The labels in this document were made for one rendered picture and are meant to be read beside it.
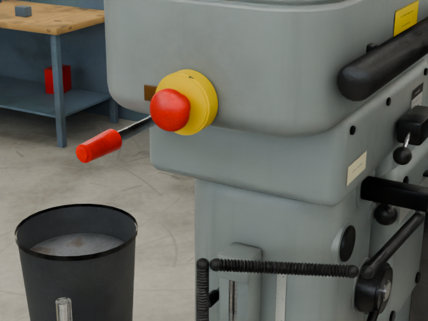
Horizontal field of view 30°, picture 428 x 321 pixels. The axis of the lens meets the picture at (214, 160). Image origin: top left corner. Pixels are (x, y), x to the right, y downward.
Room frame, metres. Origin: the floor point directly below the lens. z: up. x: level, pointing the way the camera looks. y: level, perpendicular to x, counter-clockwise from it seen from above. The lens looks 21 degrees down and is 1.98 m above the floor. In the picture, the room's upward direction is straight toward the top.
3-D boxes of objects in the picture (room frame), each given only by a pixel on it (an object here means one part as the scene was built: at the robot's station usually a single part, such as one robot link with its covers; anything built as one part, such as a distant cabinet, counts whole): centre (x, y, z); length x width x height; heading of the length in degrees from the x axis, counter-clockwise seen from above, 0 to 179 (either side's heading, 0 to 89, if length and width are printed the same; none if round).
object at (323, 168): (0.96, -0.11, 1.68); 0.34 x 0.24 x 0.10; 151
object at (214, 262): (0.73, -0.08, 1.58); 0.17 x 0.01 x 0.01; 85
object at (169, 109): (0.70, 0.04, 1.76); 0.04 x 0.03 x 0.04; 61
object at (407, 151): (0.92, -0.24, 1.66); 0.12 x 0.04 x 0.04; 151
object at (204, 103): (0.72, 0.03, 1.76); 0.06 x 0.02 x 0.06; 61
